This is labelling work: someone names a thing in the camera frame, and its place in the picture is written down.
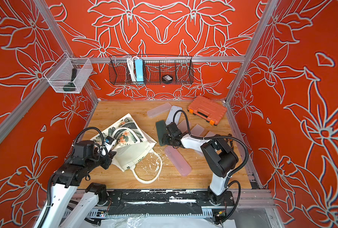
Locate translucent frosted pencil case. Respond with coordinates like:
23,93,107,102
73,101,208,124
178,119,188,134

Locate green edged case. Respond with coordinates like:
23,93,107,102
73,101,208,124
156,120,167,146

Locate pink translucent pencil case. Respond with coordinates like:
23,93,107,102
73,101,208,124
164,146,192,176

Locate white printed canvas tote bag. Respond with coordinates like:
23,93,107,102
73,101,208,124
102,114,163,184

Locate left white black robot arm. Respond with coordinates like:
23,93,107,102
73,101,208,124
34,151,116,228

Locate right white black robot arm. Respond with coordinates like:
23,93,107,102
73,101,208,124
156,110,249,226

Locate orange plastic tool case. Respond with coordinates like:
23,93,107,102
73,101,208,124
187,96,227,126

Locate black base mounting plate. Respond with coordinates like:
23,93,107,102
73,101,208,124
83,188,234,216

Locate dark green flashlight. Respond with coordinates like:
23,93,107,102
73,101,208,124
63,68,77,92

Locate light blue power bank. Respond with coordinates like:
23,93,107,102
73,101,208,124
135,59,144,83

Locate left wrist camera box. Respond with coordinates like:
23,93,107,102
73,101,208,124
71,136,115,166

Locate black wire wall basket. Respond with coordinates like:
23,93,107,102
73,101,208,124
108,54,194,86

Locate clear plastic wall bin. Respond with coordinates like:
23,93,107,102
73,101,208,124
44,57,93,94

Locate white coiled cable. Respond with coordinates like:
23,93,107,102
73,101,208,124
127,56,137,83

